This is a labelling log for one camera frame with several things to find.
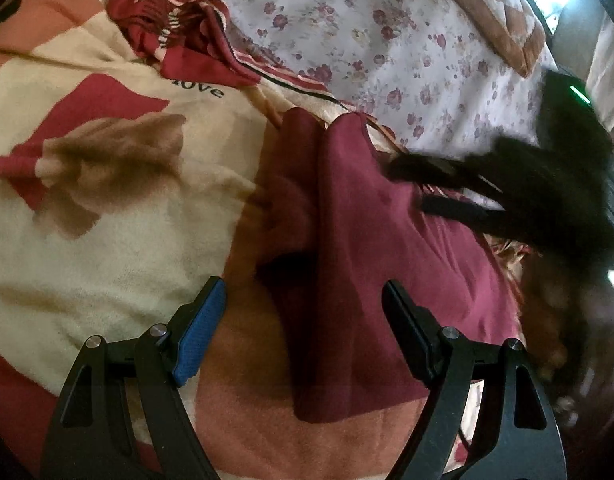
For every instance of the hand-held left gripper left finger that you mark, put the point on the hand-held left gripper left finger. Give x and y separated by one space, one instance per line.
197 340

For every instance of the white floral bedsheet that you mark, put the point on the white floral bedsheet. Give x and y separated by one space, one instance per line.
362 35

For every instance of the brown-bordered quilted pillow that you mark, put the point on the brown-bordered quilted pillow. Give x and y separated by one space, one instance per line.
512 25

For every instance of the maroon short-sleeved shirt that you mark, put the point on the maroon short-sleeved shirt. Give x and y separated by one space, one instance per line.
357 240

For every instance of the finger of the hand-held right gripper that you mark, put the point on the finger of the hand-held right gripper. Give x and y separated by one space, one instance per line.
457 212
437 170

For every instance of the red and cream printed blanket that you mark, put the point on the red and cream printed blanket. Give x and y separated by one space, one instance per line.
112 260

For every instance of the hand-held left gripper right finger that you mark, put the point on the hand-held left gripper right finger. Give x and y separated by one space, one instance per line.
412 340

